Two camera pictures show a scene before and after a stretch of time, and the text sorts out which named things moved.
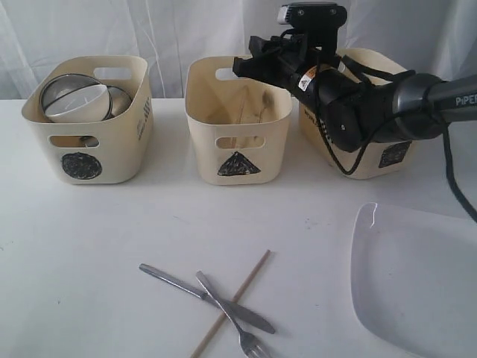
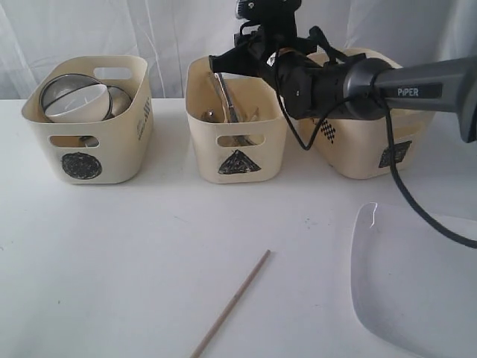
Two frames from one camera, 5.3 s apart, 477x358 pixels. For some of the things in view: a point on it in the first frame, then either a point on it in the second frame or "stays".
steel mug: [118, 102] stays
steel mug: [89, 141] stays
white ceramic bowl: [89, 105] stays
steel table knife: [234, 310] -> [228, 110]
